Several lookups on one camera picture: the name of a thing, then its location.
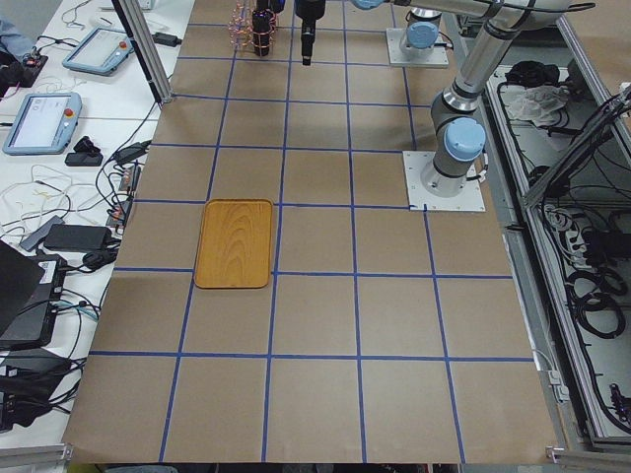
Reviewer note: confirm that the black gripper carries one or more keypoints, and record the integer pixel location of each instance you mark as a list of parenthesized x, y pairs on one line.
[(309, 11)]

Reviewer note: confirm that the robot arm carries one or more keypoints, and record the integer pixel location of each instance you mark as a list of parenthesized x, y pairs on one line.
[(422, 28), (460, 138)]

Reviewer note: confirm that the right black wine bottle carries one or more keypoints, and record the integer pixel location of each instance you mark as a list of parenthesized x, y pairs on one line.
[(263, 19)]

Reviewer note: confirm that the wooden tray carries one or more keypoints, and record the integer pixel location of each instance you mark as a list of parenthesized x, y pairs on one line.
[(234, 245)]

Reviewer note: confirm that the black power adapter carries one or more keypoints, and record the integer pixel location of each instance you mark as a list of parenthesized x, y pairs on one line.
[(169, 40)]

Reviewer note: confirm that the far blue teach pendant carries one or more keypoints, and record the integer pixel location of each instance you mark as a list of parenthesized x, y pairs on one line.
[(100, 52)]

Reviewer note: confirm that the blue teach pendant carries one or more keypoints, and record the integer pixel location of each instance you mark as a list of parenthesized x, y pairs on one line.
[(44, 124), (100, 52)]

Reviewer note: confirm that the white crumpled cloth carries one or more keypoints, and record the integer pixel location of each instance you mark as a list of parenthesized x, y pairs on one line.
[(539, 105)]

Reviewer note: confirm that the near blue teach pendant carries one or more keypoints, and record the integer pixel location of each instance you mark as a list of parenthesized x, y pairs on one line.
[(44, 124)]

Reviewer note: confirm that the black power brick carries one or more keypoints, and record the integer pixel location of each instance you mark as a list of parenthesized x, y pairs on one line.
[(76, 238)]

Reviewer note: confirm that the black laptop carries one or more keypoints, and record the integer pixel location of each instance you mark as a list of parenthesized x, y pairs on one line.
[(30, 286)]

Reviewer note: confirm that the copper wire bottle basket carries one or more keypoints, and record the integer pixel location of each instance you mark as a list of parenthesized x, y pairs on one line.
[(239, 26)]

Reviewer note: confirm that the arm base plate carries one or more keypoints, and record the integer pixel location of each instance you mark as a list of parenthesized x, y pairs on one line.
[(428, 190), (401, 55)]

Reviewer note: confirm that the aluminium frame post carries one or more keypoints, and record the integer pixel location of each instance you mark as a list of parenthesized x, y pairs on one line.
[(136, 28)]

